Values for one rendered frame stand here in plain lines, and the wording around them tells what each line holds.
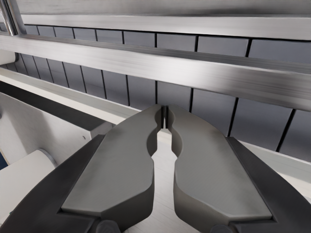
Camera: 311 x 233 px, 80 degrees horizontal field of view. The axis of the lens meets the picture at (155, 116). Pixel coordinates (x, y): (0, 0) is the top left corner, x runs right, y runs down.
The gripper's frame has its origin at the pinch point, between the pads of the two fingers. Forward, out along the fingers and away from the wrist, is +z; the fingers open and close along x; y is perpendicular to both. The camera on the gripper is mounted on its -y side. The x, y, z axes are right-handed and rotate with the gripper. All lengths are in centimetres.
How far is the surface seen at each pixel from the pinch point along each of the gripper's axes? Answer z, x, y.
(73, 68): 13.4, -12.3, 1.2
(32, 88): 13.0, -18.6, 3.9
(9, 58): 19.4, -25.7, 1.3
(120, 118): 4.8, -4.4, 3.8
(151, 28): 7.3, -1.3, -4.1
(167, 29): 6.5, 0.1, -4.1
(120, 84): 9.3, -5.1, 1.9
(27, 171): 17.0, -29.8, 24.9
